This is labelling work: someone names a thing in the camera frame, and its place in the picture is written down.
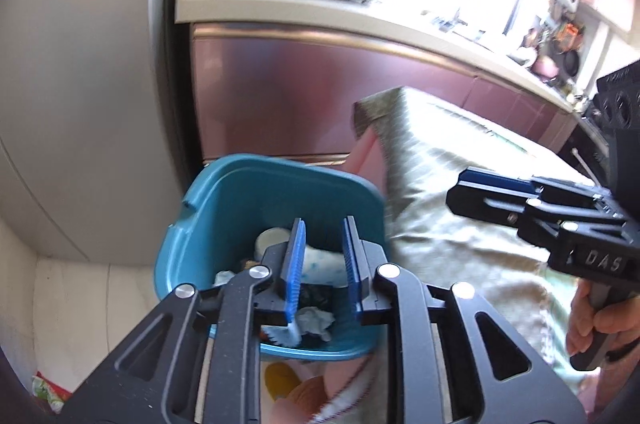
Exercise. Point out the yellow round object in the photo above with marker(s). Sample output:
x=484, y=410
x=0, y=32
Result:
x=282, y=381

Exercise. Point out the green red packet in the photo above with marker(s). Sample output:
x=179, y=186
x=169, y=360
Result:
x=50, y=394

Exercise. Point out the pink pot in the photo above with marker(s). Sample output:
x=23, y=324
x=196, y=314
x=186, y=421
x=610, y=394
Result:
x=544, y=66

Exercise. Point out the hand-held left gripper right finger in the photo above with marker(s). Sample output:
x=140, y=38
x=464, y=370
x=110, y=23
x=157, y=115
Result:
x=352, y=264

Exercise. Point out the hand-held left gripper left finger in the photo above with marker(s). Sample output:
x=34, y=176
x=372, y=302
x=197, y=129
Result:
x=296, y=264

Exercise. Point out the printed tablecloth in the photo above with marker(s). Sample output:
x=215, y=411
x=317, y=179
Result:
x=450, y=254

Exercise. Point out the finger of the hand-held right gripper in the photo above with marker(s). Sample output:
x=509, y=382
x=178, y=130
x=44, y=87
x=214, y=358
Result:
x=495, y=178
x=480, y=204

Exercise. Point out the black frying pan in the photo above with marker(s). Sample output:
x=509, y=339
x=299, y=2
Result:
x=571, y=63

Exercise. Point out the purple kitchen cabinet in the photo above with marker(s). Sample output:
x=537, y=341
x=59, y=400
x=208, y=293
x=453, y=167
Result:
x=300, y=94

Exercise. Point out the black built-in oven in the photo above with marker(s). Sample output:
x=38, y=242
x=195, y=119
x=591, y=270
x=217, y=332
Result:
x=585, y=154

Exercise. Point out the silver refrigerator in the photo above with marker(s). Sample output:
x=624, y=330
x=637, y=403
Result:
x=75, y=79

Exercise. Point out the person's right hand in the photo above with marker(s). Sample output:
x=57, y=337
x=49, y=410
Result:
x=580, y=324

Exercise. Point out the trash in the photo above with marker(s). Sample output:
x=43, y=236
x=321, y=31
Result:
x=272, y=241

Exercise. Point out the teal plastic bin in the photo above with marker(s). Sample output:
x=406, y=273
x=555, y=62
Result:
x=225, y=204

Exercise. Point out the white tissue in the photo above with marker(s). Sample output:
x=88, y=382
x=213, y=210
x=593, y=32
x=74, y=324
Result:
x=317, y=321

